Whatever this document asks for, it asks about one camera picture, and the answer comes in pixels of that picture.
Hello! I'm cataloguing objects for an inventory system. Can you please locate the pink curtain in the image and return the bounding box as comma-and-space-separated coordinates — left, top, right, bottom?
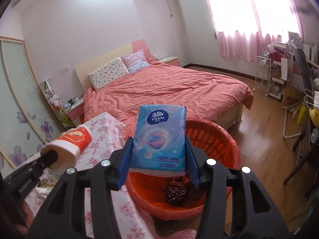
201, 0, 303, 63

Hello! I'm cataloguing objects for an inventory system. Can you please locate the white rolling cart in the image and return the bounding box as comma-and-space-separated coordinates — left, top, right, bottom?
270, 41, 291, 102

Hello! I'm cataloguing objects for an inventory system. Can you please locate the brown plaid scrunchie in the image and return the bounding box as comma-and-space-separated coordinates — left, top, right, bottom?
172, 175, 190, 187

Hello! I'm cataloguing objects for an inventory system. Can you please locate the bed with orange duvet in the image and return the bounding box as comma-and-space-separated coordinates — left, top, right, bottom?
75, 38, 254, 135

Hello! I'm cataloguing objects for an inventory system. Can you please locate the floral print pillow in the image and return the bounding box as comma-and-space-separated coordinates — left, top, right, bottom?
88, 57, 129, 92

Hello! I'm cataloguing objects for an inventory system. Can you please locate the pink striped pillow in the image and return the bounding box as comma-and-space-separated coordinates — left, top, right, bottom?
121, 49, 150, 73

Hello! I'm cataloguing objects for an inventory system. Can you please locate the pink and white nightstand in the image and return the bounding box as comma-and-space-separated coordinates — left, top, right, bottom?
159, 56, 180, 67
65, 99, 86, 127

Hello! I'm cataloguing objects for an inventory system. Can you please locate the orange plastic basket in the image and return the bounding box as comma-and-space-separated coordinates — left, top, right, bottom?
123, 118, 241, 221

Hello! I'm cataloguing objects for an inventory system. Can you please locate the person's left hand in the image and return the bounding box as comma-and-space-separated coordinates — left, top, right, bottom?
12, 199, 40, 238

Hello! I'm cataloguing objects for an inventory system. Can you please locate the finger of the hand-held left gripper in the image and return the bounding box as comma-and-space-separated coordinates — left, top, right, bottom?
27, 149, 59, 177

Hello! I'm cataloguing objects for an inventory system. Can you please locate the white wire rack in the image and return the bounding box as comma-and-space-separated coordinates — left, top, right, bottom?
255, 56, 271, 97

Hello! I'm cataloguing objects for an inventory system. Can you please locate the wardrobe with purple flower doors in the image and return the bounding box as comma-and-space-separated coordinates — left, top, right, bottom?
0, 36, 75, 170

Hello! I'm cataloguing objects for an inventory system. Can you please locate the clear tube of plush toys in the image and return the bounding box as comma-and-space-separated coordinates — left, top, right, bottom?
39, 78, 75, 130

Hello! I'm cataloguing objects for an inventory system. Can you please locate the black floral scrunchie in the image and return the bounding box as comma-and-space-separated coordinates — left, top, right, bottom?
166, 185, 187, 207

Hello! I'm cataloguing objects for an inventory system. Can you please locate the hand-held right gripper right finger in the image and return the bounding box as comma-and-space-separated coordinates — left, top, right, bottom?
185, 136, 291, 239

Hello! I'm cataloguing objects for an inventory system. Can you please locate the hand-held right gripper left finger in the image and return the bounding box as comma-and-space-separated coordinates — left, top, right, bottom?
27, 137, 134, 239

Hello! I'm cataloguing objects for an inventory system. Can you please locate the pink floral tablecloth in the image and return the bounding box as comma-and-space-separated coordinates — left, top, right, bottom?
15, 112, 200, 239

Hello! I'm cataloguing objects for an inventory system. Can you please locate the yellow bag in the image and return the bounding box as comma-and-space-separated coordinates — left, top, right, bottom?
298, 104, 309, 125

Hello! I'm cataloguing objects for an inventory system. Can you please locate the red and white paper cup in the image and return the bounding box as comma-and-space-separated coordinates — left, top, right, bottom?
40, 126, 92, 175

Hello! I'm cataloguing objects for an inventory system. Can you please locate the brown cardboard box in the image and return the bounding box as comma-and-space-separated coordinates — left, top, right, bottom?
281, 87, 303, 110

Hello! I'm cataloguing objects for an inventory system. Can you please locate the blue tissue pack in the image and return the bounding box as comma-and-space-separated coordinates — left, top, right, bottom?
128, 105, 187, 179

